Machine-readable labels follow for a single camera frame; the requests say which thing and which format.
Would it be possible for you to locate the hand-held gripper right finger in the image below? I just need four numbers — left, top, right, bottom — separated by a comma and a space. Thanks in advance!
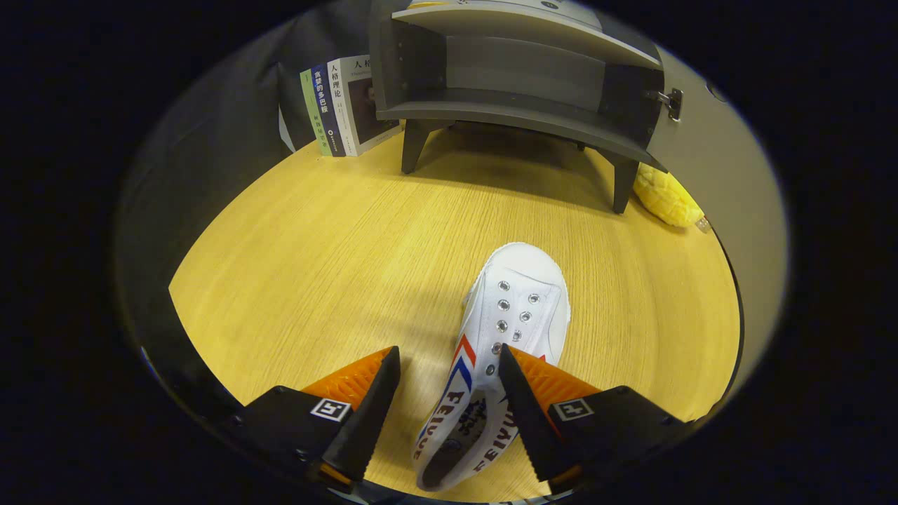
498, 344, 692, 495

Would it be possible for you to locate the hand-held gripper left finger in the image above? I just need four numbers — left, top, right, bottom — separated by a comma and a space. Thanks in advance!
232, 346, 402, 492

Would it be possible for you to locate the white canvas shoe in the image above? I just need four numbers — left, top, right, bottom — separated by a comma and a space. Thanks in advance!
413, 242, 570, 493

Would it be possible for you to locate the dark grey shoe cabinet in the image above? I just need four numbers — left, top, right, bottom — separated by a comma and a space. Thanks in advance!
370, 0, 685, 215

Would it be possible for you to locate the yellow corn toy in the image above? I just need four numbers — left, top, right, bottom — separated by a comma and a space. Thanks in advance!
634, 163, 705, 229

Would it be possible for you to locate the blue book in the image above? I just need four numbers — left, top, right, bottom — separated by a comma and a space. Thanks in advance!
311, 63, 348, 156

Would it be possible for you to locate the white book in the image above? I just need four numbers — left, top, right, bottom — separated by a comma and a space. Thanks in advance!
326, 55, 404, 156

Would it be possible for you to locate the black backdrop cloth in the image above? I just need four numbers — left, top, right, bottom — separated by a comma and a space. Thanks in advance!
116, 0, 383, 351

